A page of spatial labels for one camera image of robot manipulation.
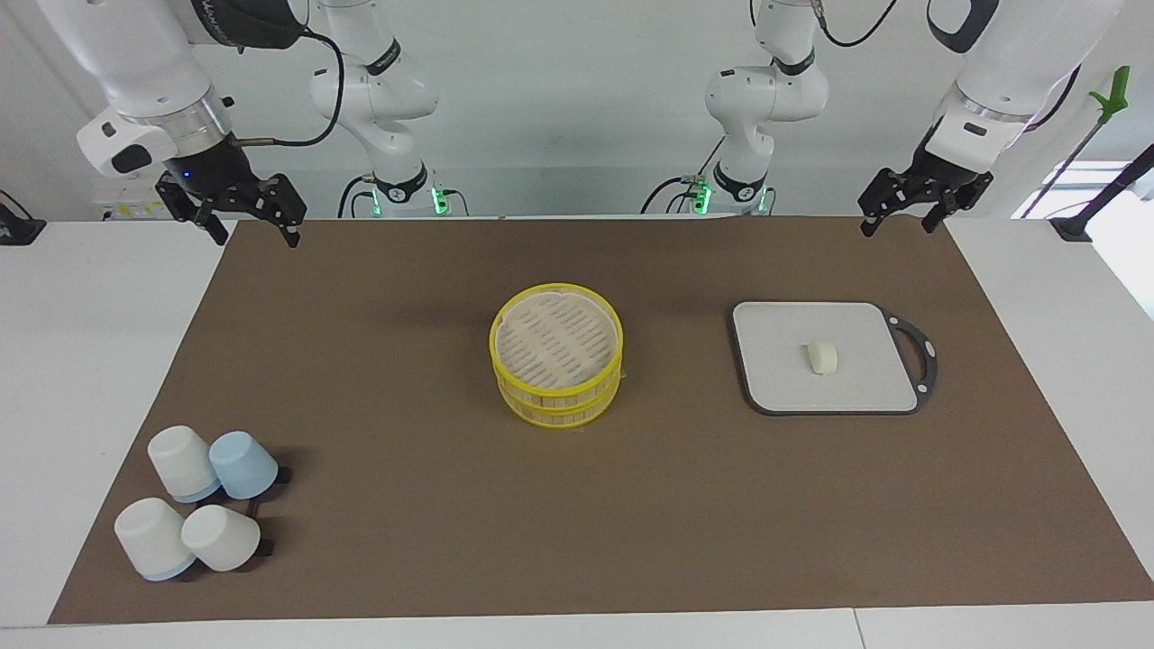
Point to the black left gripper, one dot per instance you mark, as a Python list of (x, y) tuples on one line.
[(942, 185)]

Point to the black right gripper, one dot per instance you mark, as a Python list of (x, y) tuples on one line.
[(216, 176)]

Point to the small white steamed bun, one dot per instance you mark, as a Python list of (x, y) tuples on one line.
[(822, 357)]

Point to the yellow steamer lid tier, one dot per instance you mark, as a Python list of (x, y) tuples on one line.
[(554, 338)]

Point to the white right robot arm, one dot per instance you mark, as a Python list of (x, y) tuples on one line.
[(135, 72)]

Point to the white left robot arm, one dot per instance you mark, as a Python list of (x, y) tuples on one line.
[(1001, 63)]

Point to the yellow steamer base basket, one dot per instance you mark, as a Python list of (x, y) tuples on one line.
[(559, 413)]

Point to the white box yellow labels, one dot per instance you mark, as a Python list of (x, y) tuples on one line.
[(135, 210)]

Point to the grey cutting board dark rim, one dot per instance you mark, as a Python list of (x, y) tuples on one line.
[(784, 361)]

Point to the black table clamp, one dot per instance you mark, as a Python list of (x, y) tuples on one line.
[(18, 230)]

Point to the light blue cup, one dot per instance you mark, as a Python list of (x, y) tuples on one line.
[(245, 464)]

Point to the white cup blue rim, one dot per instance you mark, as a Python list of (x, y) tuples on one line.
[(180, 460), (151, 539)]

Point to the green tipped grabber pole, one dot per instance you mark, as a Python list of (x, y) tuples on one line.
[(1116, 90)]

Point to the plain white cup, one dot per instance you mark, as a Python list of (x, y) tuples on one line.
[(221, 538)]

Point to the brown table mat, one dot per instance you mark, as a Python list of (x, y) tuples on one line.
[(406, 523)]

